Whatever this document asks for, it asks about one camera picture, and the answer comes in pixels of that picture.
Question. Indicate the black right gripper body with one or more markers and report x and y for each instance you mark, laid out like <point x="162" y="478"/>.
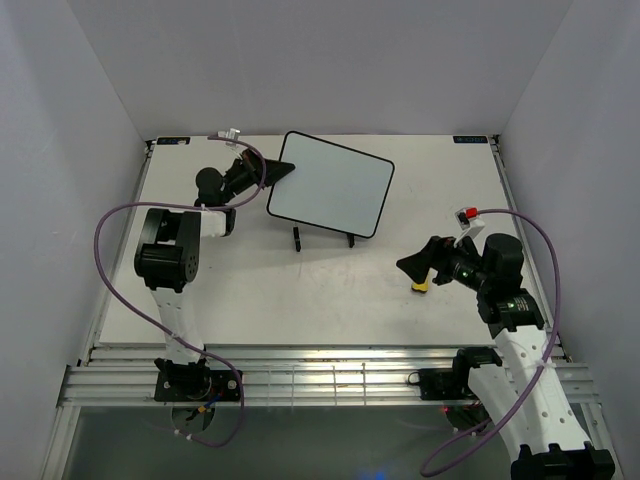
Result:
<point x="456" y="262"/>

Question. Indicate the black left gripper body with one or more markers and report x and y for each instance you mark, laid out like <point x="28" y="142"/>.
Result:
<point x="243" y="176"/>

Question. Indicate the yellow bone-shaped eraser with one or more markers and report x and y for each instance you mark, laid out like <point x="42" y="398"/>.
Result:
<point x="421" y="288"/>

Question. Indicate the whiteboard with black frame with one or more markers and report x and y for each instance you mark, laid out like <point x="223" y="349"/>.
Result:
<point x="332" y="186"/>

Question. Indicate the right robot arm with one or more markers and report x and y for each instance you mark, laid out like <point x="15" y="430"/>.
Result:
<point x="515" y="381"/>

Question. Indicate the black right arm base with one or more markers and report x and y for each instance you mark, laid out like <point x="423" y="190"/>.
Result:
<point x="439" y="384"/>

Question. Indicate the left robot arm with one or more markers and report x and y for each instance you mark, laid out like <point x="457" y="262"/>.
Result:
<point x="168" y="254"/>

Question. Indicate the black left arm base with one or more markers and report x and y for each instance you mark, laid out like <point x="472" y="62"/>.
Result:
<point x="196" y="385"/>

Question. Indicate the black whiteboard stand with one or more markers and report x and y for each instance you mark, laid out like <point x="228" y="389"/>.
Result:
<point x="308" y="237"/>

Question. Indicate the left blue table label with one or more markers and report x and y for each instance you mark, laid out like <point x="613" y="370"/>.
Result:
<point x="173" y="141"/>

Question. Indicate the blue table label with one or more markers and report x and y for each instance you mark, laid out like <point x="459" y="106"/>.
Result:
<point x="470" y="139"/>
<point x="173" y="141"/>

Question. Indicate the right blue table label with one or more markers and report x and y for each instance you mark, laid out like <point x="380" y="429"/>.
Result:
<point x="470" y="139"/>

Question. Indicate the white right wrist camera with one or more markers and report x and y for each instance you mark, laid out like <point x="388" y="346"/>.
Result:
<point x="470" y="223"/>

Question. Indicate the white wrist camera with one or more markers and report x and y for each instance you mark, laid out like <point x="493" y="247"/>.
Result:
<point x="470" y="223"/>
<point x="230" y="137"/>

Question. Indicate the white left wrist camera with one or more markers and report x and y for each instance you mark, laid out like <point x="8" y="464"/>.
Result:
<point x="230" y="137"/>

